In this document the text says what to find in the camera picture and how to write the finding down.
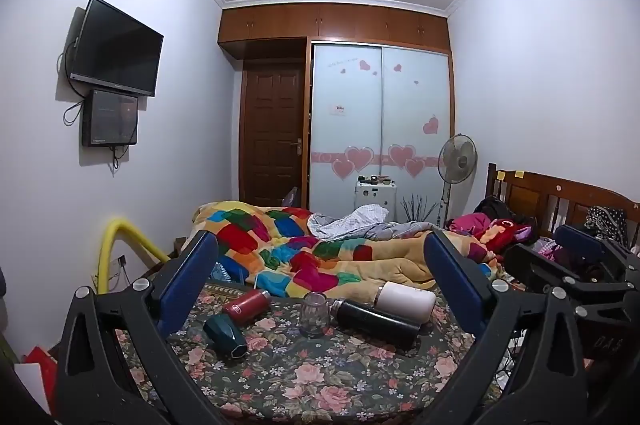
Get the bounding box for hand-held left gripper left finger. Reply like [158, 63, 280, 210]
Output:
[52, 230, 237, 425]

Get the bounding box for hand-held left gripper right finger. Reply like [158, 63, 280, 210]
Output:
[423, 230, 595, 425]

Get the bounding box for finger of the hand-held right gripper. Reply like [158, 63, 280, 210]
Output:
[502, 243, 638, 307]
[554, 224, 640, 280]

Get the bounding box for clear glass cup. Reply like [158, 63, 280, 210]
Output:
[299, 292, 331, 339]

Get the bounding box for dark green faceted cup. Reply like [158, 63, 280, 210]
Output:
[202, 314, 249, 361]

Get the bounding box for black dotted cloth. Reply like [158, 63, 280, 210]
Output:
[584, 205, 629, 247]

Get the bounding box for red plush toy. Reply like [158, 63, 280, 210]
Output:
[474, 218, 537, 257]

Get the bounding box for white thermos bottle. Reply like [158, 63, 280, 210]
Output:
[374, 281, 437, 324]

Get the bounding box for wooden bed headboard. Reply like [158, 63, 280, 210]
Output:
[485, 163, 640, 252]

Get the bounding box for pink cloth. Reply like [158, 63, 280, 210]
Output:
[446, 212, 494, 236]

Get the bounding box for red thermos bottle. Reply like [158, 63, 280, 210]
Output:
[222, 289, 272, 325]

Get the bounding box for black bag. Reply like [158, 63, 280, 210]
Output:
[472, 196, 512, 227]

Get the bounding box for dark dried twigs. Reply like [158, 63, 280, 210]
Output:
[397, 193, 442, 224]

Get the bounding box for yellow foam pipe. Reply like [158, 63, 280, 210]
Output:
[97, 218, 172, 294]

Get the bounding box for black thermos bottle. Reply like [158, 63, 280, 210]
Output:
[329, 298, 422, 350]

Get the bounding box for colourful patchwork blanket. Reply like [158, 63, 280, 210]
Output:
[192, 200, 507, 299]

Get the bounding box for white small appliance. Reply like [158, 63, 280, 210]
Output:
[354, 180, 399, 222]

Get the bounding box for grey striped blanket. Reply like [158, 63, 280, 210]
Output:
[307, 204, 442, 242]

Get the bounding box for standing fan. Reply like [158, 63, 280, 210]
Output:
[436, 133, 479, 227]

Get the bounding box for brown wooden door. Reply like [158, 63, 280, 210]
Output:
[242, 59, 307, 208]

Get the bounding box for floral tablecloth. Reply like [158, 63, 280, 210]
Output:
[112, 281, 507, 425]

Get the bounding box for red bag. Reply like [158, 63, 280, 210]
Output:
[22, 345, 60, 414]

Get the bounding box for wooden wardrobe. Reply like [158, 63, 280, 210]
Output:
[217, 2, 456, 226]

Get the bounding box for white paper sheet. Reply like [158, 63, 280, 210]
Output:
[13, 362, 54, 417]

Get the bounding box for small wall-mounted monitor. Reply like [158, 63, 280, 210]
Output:
[81, 88, 140, 148]

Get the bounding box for black television cable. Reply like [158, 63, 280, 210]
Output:
[56, 37, 86, 126]

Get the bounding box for wall-mounted television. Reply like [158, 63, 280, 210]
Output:
[68, 0, 165, 98]

